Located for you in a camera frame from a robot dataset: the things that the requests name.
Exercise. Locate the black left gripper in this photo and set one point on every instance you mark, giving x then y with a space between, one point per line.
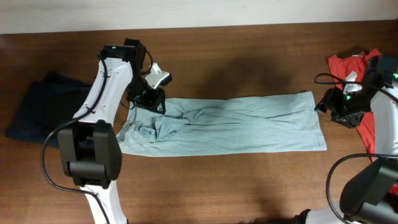
154 102

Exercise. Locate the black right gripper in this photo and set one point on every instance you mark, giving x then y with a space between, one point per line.
330 101

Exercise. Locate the light blue t-shirt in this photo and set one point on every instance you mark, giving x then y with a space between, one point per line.
198 127

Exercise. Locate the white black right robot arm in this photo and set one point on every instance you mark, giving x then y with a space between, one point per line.
368 196

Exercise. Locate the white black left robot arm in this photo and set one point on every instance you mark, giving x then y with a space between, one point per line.
89 151

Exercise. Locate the red garment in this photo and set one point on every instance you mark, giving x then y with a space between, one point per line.
374 74

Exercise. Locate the dark navy folded garment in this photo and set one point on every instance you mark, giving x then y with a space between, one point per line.
48 104

